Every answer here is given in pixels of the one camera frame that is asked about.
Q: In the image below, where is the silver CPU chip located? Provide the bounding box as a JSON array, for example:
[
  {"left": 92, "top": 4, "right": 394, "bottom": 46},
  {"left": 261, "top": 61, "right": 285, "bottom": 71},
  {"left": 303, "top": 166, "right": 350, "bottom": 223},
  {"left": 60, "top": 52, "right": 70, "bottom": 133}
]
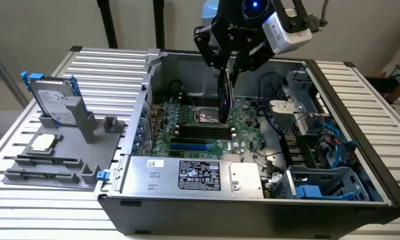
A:
[{"left": 30, "top": 133, "right": 64, "bottom": 153}]

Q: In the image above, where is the metal CPU socket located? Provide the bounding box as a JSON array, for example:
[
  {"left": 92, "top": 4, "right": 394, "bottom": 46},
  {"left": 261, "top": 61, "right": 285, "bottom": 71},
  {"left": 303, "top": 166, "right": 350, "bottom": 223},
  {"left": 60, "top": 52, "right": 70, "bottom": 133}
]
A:
[{"left": 194, "top": 105, "right": 224, "bottom": 124}]

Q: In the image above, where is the green motherboard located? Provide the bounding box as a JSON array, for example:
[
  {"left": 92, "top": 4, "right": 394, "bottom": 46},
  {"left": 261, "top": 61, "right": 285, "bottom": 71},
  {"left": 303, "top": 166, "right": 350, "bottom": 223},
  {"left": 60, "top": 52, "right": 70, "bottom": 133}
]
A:
[{"left": 148, "top": 96, "right": 266, "bottom": 161}]

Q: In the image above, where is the blue data wire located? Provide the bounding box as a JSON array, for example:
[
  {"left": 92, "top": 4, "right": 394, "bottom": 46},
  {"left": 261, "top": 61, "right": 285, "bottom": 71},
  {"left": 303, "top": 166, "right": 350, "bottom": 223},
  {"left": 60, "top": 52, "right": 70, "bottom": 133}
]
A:
[{"left": 319, "top": 119, "right": 359, "bottom": 176}]

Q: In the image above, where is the grey parts rack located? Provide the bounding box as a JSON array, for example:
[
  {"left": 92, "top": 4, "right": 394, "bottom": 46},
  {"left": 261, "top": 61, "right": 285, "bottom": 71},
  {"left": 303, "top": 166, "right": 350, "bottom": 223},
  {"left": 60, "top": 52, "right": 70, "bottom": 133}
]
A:
[{"left": 2, "top": 97, "right": 128, "bottom": 193}]

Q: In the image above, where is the black stand pole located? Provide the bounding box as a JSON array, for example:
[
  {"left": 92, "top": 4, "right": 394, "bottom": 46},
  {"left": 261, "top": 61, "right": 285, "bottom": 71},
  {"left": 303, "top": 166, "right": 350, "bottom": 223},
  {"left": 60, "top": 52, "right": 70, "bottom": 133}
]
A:
[
  {"left": 99, "top": 0, "right": 119, "bottom": 49},
  {"left": 152, "top": 0, "right": 166, "bottom": 49}
]

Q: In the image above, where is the hard disk in blue carrier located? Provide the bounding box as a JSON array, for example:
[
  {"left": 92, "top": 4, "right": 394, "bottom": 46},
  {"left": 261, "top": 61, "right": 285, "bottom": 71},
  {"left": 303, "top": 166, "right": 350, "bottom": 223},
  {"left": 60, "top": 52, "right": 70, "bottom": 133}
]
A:
[{"left": 19, "top": 71, "right": 86, "bottom": 129}]

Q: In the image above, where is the silver power supply unit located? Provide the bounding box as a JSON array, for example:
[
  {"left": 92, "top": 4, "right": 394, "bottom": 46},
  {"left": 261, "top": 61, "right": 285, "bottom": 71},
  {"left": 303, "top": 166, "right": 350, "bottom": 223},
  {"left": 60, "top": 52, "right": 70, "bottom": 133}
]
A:
[{"left": 120, "top": 155, "right": 267, "bottom": 200}]

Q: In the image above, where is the black camera cable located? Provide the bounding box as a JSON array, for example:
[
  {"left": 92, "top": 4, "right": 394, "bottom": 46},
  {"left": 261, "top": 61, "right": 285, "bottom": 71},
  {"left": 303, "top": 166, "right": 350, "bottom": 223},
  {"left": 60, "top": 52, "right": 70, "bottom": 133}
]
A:
[{"left": 319, "top": 0, "right": 333, "bottom": 22}]

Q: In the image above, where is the black open PC case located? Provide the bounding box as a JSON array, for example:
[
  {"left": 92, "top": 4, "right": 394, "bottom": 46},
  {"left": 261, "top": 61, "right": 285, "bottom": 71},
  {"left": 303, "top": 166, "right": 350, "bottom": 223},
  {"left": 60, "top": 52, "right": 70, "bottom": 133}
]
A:
[{"left": 95, "top": 47, "right": 400, "bottom": 236}]

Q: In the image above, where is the black RAM slot bank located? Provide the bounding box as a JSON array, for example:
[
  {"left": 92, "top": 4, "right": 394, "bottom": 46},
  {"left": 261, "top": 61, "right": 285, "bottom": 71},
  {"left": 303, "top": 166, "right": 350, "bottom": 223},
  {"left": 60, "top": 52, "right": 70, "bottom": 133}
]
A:
[
  {"left": 188, "top": 95, "right": 222, "bottom": 107},
  {"left": 180, "top": 124, "right": 235, "bottom": 140}
]

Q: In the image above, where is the grey disk bay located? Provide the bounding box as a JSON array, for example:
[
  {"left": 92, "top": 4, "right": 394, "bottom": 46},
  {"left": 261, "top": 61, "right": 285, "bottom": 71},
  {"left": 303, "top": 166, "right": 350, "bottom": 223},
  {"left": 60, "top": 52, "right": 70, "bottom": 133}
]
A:
[{"left": 279, "top": 165, "right": 373, "bottom": 201}]

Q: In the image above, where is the black graphics card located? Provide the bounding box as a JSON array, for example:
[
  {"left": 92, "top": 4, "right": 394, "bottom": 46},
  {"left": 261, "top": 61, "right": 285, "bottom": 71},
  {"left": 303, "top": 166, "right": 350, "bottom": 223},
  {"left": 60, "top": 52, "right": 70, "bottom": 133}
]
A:
[{"left": 218, "top": 66, "right": 236, "bottom": 125}]

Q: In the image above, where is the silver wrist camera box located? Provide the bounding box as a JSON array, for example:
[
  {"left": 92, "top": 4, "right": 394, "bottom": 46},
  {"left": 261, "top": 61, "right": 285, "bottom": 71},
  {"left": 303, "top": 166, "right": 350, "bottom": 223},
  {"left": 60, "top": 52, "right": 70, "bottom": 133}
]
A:
[{"left": 262, "top": 8, "right": 314, "bottom": 55}]

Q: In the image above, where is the metal drive cage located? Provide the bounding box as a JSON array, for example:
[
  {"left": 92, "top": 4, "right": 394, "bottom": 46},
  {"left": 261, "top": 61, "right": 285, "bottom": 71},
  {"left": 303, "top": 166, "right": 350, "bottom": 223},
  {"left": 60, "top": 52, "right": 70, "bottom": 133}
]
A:
[{"left": 285, "top": 69, "right": 323, "bottom": 114}]

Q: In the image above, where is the blue expansion slot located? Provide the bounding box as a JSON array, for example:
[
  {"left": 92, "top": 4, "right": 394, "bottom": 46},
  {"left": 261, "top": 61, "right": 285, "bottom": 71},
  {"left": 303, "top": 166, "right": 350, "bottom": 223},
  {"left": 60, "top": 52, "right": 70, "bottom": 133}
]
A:
[{"left": 168, "top": 143, "right": 208, "bottom": 151}]

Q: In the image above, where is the black power wire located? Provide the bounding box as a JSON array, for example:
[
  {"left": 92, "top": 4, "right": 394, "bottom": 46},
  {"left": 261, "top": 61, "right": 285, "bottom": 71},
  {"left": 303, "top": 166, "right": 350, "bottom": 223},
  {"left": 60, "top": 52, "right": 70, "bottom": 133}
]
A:
[{"left": 257, "top": 71, "right": 286, "bottom": 118}]

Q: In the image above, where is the silver metal bracket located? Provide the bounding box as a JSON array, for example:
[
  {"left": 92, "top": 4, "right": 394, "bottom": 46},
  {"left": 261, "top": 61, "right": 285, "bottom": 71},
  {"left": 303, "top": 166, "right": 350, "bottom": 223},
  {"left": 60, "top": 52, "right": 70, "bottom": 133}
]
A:
[{"left": 269, "top": 99, "right": 306, "bottom": 129}]

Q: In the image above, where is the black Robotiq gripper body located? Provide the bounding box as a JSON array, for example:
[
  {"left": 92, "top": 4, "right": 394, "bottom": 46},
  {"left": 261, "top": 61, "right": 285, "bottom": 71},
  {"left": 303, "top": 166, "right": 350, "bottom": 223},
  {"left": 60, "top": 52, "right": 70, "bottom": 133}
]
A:
[{"left": 210, "top": 0, "right": 279, "bottom": 54}]

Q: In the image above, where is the green RAM stick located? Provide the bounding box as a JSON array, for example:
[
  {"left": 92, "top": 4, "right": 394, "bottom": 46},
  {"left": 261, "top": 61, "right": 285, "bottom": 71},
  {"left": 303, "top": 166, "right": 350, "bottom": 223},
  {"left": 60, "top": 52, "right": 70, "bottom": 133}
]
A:
[
  {"left": 16, "top": 154, "right": 79, "bottom": 164},
  {"left": 6, "top": 169, "right": 72, "bottom": 180}
]

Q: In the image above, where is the black expansion slot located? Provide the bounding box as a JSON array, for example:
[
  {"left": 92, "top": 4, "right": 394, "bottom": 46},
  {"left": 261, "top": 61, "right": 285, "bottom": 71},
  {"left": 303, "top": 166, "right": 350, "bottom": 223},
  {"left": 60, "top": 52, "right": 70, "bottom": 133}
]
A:
[{"left": 170, "top": 136, "right": 208, "bottom": 145}]

